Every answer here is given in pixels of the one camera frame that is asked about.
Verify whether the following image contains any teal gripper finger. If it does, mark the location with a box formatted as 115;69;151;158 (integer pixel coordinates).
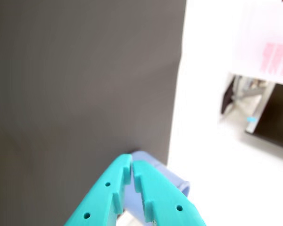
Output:
64;153;133;226
132;161;206;226

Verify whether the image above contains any light blue pot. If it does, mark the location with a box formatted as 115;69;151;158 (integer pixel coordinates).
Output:
123;150;191;221

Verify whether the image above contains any dark grey textured mat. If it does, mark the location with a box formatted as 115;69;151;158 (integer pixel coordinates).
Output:
0;0;188;226

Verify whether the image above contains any dark brown cabinet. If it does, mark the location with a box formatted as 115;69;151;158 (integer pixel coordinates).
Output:
244;82;283;151

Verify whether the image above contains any white sheet with pink print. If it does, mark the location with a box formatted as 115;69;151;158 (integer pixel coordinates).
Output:
230;0;283;80

